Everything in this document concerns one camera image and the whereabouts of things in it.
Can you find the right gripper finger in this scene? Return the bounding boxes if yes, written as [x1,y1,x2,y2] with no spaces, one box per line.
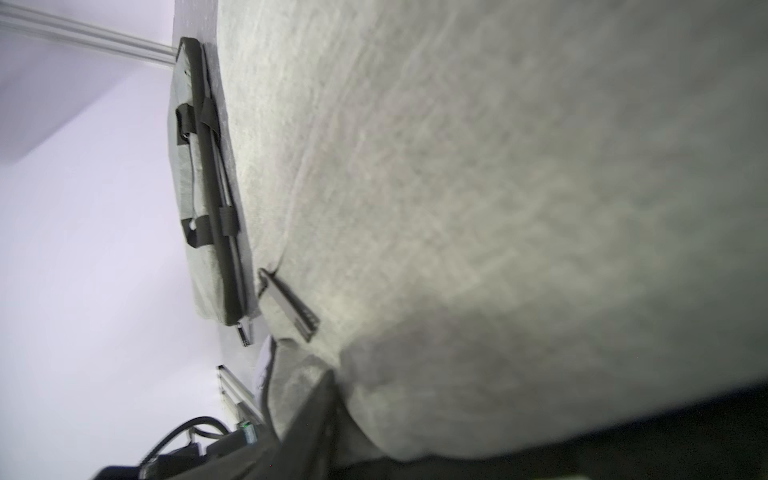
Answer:
[178,371,336,480]

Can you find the grey laptop bag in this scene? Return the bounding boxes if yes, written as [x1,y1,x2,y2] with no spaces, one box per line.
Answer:
[167,37,251,346]
[217,1,767,463]

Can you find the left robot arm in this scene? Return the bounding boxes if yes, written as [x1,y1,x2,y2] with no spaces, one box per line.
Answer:
[93,416,262,480]

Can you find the aluminium front rail frame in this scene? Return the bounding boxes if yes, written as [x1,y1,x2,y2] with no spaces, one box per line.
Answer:
[216,365,264,424]

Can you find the aluminium wall rail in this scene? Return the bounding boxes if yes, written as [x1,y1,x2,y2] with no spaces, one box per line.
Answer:
[1,1,177,67]

